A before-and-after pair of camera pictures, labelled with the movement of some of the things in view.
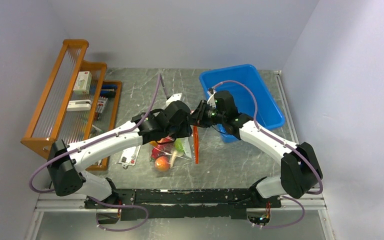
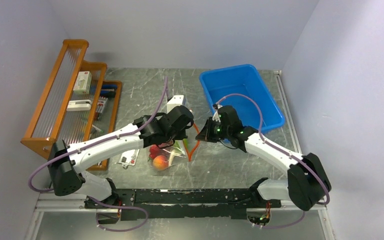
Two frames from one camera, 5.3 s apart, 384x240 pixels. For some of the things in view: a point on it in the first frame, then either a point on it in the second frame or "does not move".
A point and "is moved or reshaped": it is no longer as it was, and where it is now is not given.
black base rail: [187, 204] does not move
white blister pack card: [128, 157] does not move
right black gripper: [198, 117] -> [206, 134]
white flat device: [77, 105] does not move
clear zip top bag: [164, 156] is moved or reshaped
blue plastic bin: [268, 112] does not move
